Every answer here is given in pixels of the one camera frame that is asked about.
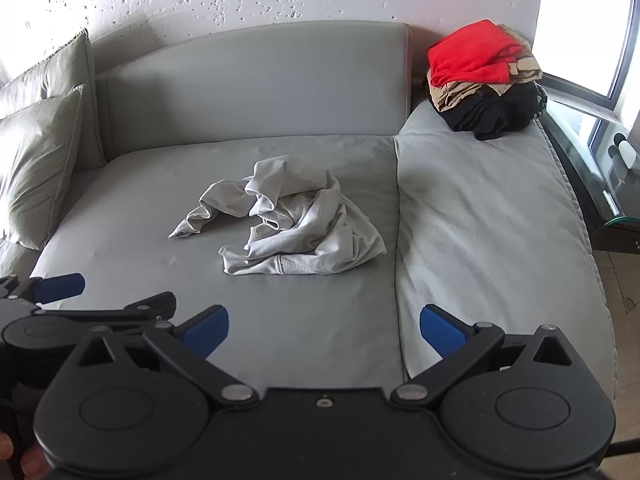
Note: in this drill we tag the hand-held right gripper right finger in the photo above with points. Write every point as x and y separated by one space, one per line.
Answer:
440 330

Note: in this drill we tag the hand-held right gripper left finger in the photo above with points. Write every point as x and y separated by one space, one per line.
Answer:
206 327

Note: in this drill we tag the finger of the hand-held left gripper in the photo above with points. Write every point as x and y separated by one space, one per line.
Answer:
150 305
60 286

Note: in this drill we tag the light grey shirt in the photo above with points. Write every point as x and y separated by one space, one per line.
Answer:
300 230

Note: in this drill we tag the person's left hand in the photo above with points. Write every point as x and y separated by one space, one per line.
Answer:
32 465

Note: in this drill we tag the glass side table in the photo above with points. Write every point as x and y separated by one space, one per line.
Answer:
600 195

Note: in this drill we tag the black drawer unit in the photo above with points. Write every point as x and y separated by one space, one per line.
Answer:
575 170

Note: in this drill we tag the grey sofa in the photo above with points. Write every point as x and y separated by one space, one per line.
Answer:
300 110

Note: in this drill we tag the black white striped garment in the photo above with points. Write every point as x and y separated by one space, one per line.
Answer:
541 100

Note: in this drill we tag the white device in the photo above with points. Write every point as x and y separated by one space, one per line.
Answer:
627 152

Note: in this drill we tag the red garment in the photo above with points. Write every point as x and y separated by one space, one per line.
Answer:
470 55

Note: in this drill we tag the beige garment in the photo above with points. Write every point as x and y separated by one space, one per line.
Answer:
525 65

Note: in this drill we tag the window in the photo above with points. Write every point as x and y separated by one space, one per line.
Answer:
575 20

